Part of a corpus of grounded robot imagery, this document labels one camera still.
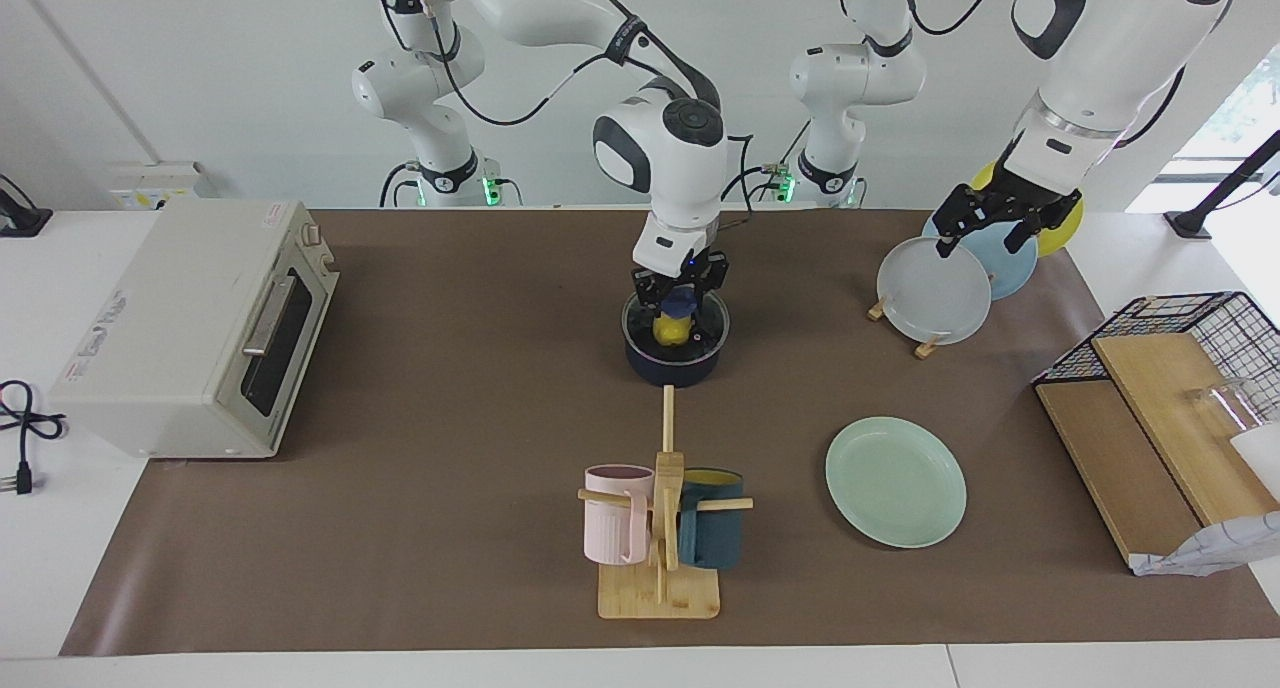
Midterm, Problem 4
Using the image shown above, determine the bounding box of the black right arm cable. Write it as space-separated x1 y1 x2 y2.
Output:
385 0 723 129

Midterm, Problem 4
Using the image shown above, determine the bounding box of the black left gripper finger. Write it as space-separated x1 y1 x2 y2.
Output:
1005 218 1061 254
935 193 991 259

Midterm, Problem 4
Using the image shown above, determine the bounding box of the glass lid blue knob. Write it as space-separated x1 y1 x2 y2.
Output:
621 288 731 364

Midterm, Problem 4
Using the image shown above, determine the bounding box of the beige toaster oven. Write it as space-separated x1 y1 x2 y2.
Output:
48 200 341 459

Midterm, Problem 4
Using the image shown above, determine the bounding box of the dark blue pot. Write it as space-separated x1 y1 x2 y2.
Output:
625 323 723 388

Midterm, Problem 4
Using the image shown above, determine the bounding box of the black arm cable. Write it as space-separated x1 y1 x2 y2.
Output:
895 0 1011 39
385 0 723 129

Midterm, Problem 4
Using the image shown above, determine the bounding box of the black wire basket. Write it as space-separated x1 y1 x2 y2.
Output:
1032 291 1280 429

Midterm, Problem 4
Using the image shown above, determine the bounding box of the white wall socket box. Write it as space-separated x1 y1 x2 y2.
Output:
108 161 216 211

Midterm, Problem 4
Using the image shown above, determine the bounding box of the light blue plate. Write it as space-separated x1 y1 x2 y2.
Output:
925 208 1039 301

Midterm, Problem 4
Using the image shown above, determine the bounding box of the grey plate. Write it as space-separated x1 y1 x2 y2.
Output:
877 236 993 346

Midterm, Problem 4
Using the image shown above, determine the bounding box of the white patterned cloth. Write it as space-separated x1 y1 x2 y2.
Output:
1130 511 1280 577

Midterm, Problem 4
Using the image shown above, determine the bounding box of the brown table mat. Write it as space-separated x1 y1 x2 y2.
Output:
60 208 1280 656

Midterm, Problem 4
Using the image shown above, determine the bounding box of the black desk clamp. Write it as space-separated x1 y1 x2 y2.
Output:
0 175 53 237

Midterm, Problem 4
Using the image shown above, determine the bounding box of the clear glass cup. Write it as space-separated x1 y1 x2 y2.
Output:
1185 378 1259 434

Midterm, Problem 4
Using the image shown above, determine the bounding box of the dark teal mug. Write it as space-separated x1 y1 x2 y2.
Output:
678 468 746 570

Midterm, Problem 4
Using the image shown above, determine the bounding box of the light wooden cutting board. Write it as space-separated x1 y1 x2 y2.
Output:
1092 332 1280 526

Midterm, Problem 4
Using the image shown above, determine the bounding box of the pink mug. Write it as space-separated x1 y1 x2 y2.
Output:
584 465 656 566

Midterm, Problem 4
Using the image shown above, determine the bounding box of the wooden plate rack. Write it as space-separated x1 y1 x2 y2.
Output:
867 298 946 359

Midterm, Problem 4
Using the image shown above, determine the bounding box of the brown wooden board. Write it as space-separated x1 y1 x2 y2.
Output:
1035 380 1201 569

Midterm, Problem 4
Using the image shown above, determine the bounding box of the light green plate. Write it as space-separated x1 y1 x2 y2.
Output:
825 416 968 549

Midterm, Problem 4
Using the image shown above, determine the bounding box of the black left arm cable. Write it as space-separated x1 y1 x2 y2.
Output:
895 0 1011 39

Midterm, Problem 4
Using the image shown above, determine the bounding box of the wooden mug tree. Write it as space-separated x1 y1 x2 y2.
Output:
577 385 754 620

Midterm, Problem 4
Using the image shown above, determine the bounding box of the black power cable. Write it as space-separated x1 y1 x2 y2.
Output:
0 380 66 496

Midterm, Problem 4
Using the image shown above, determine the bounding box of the yellow plate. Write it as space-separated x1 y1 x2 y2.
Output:
970 161 1085 258

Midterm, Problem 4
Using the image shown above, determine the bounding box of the white plastic container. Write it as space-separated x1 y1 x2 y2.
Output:
1230 423 1280 499

